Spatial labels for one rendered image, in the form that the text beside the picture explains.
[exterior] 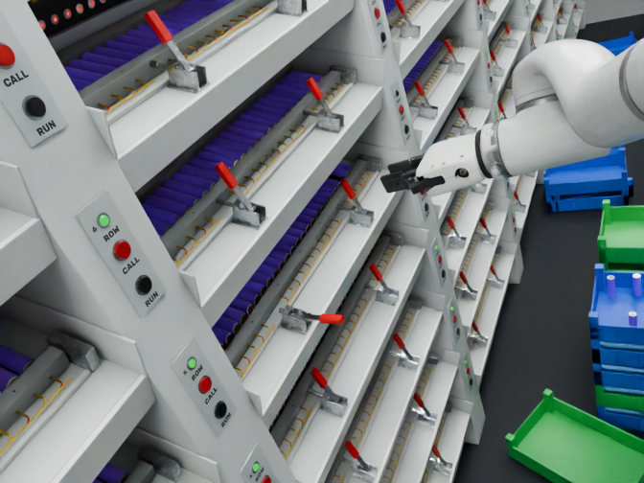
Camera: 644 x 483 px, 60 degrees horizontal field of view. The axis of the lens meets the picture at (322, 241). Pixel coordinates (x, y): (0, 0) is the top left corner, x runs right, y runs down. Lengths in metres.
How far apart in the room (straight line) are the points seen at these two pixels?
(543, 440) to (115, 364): 1.33
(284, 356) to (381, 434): 0.40
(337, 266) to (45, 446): 0.53
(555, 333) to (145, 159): 1.62
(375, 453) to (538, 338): 0.99
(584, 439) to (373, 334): 0.83
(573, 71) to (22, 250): 0.60
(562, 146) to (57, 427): 0.67
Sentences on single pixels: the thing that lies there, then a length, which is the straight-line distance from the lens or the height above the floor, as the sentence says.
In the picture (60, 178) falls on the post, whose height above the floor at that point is 1.28.
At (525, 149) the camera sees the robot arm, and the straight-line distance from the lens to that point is 0.82.
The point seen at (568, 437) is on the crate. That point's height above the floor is 0.00.
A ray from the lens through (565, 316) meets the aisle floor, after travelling 2.06.
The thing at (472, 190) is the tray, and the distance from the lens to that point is 1.76.
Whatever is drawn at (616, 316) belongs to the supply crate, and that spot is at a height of 0.32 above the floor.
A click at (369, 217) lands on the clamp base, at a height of 0.91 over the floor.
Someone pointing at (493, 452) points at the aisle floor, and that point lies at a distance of 1.73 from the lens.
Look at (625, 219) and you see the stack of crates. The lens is 1.90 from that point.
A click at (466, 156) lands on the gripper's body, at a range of 0.85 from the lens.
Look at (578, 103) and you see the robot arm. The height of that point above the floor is 1.13.
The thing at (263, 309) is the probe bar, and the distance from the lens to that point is 0.84.
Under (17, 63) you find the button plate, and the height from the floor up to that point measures 1.37.
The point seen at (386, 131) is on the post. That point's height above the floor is 0.98.
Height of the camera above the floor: 1.41
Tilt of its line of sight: 31 degrees down
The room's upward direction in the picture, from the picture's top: 21 degrees counter-clockwise
